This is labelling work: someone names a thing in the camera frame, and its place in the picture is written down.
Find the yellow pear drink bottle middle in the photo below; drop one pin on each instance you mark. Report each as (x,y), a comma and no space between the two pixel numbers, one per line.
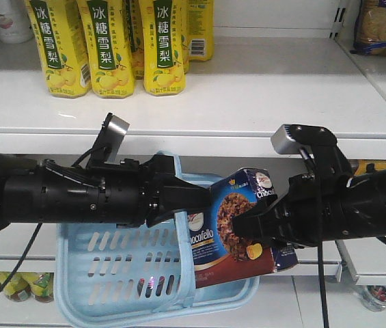
(108,48)

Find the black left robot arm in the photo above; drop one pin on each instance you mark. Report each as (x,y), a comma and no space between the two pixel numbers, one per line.
(33,192)

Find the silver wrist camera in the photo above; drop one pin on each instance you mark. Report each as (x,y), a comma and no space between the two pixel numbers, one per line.
(289,138)
(109,139)

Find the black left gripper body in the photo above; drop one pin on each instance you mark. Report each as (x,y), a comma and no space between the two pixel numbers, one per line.
(133,191)

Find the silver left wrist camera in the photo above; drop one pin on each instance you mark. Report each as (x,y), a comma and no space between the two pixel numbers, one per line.
(109,139)

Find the chocolate cookie box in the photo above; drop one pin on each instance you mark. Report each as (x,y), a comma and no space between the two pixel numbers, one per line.
(220,255)

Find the white store shelving unit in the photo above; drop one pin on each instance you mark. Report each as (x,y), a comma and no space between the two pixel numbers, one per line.
(275,62)

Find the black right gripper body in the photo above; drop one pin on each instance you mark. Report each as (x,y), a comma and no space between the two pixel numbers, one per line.
(304,211)

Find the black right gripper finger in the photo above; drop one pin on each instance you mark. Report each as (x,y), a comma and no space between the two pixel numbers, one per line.
(258,223)

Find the yellow pear drink bottle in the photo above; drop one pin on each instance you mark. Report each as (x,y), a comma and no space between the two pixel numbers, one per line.
(108,48)
(163,58)
(61,45)

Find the cracker bag blue trim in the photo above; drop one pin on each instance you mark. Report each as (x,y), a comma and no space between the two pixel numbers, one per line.
(370,28)

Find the yellow pear drink bottle left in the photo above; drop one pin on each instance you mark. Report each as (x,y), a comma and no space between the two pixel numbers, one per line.
(61,45)

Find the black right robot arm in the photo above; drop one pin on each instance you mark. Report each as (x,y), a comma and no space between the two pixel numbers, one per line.
(358,207)

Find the light blue plastic basket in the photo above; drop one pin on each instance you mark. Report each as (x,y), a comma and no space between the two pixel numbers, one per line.
(108,276)

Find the yellow pear drink bottle right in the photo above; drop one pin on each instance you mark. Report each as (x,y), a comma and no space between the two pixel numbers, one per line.
(163,58)

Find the clear cookie pack yellow label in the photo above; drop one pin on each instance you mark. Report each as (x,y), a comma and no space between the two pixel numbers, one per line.
(364,166)

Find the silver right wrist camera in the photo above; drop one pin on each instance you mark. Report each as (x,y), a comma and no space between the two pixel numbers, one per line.
(289,138)

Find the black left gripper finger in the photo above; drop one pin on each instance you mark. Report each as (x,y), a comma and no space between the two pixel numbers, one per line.
(173,181)
(169,200)

